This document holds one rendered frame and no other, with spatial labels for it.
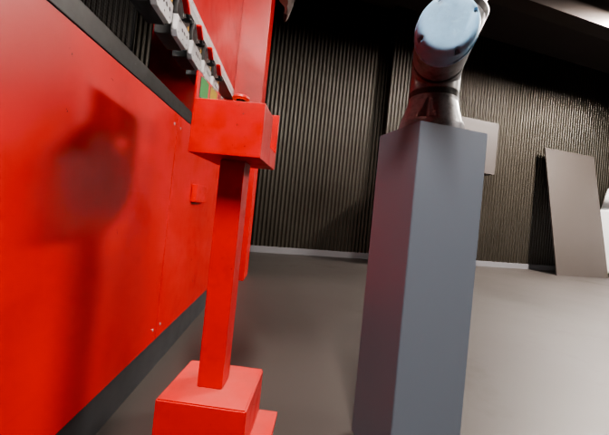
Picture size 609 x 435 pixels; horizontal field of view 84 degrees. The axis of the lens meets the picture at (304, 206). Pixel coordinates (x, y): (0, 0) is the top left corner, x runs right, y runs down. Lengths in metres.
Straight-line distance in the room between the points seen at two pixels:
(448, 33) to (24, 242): 0.80
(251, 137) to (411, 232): 0.40
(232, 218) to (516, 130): 5.83
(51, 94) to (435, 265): 0.78
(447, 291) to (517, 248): 5.54
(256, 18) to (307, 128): 1.92
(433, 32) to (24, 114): 0.70
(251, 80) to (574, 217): 5.40
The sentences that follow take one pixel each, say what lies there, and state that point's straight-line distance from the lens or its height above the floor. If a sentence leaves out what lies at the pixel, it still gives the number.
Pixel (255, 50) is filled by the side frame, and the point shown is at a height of 1.72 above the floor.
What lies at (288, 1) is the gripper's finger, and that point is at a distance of 1.09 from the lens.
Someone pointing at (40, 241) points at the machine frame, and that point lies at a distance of 0.68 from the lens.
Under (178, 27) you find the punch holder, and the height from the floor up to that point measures 1.21.
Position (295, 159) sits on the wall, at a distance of 4.39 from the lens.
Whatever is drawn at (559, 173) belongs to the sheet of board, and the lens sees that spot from 6.65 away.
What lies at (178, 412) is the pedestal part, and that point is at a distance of 0.90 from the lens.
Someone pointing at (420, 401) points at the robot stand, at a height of 0.17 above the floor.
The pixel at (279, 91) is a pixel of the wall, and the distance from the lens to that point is 4.52.
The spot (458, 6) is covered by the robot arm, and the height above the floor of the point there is 0.97.
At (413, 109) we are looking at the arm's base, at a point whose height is 0.82.
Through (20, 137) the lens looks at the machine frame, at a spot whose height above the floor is 0.62.
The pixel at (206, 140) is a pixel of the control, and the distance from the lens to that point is 0.78.
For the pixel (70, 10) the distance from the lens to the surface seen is 0.74.
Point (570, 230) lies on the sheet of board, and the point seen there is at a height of 0.67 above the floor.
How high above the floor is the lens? 0.55
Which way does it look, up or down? 1 degrees up
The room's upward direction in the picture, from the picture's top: 6 degrees clockwise
